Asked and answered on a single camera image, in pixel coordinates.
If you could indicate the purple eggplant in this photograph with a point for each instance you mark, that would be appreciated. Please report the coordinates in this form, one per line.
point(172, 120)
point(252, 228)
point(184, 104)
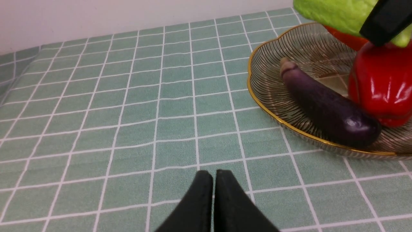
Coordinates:
point(343, 121)

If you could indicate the green checked tablecloth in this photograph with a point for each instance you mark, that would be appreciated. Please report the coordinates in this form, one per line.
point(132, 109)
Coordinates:
point(105, 134)

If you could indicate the orange carrot with green leaves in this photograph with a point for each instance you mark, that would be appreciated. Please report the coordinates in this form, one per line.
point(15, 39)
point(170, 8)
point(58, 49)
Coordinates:
point(355, 43)

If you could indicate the red bell pepper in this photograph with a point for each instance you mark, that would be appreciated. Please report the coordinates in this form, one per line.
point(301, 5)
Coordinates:
point(380, 81)

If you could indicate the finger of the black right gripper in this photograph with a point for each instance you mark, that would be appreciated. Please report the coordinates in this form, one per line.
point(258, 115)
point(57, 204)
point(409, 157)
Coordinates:
point(388, 22)

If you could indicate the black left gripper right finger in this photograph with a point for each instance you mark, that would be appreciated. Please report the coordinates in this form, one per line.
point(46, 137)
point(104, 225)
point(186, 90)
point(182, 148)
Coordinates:
point(234, 211)

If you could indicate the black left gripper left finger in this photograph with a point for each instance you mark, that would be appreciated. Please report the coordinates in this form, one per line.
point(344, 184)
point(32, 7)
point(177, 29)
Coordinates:
point(193, 212)

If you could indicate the green bitter gourd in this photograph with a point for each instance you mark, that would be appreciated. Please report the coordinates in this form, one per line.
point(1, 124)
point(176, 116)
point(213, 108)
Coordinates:
point(346, 16)

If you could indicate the gold-rimmed glass bowl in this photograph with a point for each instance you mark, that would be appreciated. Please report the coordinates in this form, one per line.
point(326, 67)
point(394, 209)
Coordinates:
point(329, 61)

